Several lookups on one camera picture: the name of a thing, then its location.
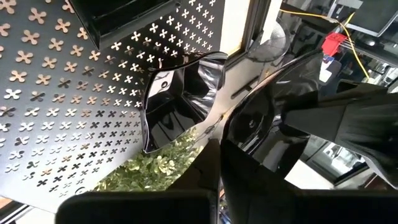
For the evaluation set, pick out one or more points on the grey desk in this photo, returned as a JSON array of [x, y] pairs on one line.
[[373, 15]]

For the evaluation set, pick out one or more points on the black perforated metal stand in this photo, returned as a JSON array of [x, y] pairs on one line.
[[46, 93]]

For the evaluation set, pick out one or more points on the black wavy square plate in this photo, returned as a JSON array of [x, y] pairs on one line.
[[174, 105]]

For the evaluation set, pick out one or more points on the small red object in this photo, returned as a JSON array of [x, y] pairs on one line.
[[333, 43]]

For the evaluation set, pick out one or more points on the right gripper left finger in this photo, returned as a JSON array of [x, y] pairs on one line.
[[205, 168]]

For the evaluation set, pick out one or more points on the green plant in black pot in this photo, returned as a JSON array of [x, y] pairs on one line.
[[149, 171]]

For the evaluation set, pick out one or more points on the black metal table frame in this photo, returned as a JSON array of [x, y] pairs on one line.
[[253, 28]]

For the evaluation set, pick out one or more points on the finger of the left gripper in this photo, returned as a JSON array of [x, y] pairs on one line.
[[360, 86], [357, 130]]

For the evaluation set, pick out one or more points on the white flat board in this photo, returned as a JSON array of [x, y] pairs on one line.
[[306, 179]]

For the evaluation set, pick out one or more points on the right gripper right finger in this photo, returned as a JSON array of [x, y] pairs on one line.
[[239, 177]]

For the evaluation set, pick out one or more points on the black floor fan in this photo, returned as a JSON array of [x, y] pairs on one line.
[[273, 40]]

